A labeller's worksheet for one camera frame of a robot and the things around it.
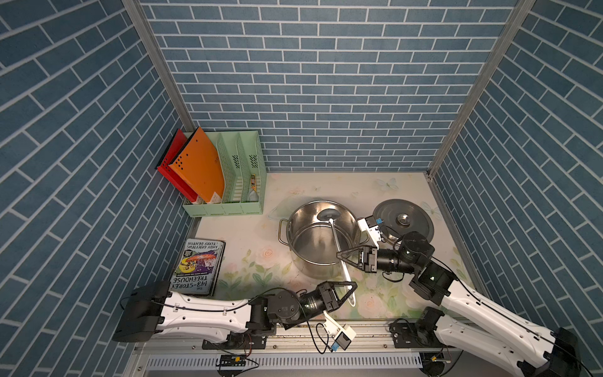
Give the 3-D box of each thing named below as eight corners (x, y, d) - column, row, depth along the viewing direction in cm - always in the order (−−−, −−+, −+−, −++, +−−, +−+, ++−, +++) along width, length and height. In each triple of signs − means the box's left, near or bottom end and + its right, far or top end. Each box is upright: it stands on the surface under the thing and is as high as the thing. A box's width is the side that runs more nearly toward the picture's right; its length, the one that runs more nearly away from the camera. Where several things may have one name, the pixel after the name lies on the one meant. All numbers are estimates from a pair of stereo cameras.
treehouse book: (172, 295, 84) (164, 290, 79) (191, 245, 96) (185, 238, 92) (211, 295, 84) (206, 290, 79) (225, 245, 97) (221, 238, 92)
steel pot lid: (379, 242, 99) (381, 239, 96) (371, 203, 112) (372, 198, 110) (437, 243, 99) (441, 239, 96) (422, 203, 113) (425, 199, 110)
